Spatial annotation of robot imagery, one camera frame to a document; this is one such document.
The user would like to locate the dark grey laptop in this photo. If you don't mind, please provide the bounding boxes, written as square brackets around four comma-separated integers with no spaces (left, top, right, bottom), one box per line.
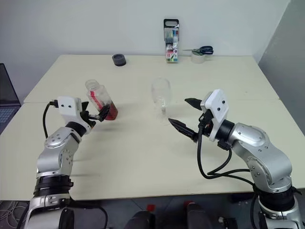
[0,63,21,135]

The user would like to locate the white floor cable bundle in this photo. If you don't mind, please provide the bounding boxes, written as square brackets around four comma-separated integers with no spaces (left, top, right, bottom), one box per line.
[0,200,31,229]

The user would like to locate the dark rounded shape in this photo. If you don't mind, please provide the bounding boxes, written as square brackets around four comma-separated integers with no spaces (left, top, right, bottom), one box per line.
[185,202,215,229]
[124,211,156,229]

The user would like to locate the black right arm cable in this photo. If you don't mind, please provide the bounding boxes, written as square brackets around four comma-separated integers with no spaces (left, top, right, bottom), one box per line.
[196,112,261,191]

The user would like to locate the marker pen pack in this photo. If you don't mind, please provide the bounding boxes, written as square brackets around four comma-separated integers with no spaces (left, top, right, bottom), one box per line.
[163,18,180,64]

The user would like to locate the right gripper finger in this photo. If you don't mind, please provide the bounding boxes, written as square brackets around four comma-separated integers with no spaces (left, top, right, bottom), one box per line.
[184,97,203,111]
[168,117,199,142]

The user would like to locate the white tape roll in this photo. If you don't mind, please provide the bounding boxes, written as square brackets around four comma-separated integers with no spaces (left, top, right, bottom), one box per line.
[190,51,206,64]

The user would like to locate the blue handled scissors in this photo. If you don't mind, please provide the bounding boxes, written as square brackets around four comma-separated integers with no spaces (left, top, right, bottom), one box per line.
[183,45,214,56]

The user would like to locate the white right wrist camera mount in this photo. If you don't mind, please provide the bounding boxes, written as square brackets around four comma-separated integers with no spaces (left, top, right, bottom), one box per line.
[200,89,230,143]

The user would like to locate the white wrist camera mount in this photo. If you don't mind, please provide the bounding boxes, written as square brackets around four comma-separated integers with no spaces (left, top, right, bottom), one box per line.
[57,96,93,135]
[200,89,230,143]

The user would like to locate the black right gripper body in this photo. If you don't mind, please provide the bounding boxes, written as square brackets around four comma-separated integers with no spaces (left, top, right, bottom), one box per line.
[191,110,214,142]

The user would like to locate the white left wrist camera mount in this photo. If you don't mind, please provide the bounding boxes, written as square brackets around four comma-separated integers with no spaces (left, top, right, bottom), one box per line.
[57,96,93,135]

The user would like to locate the clear plastic drink bottle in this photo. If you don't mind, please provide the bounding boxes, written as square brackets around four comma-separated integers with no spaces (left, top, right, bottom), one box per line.
[85,79,119,122]

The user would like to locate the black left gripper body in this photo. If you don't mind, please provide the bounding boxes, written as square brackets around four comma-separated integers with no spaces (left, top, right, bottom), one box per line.
[80,110,102,127]

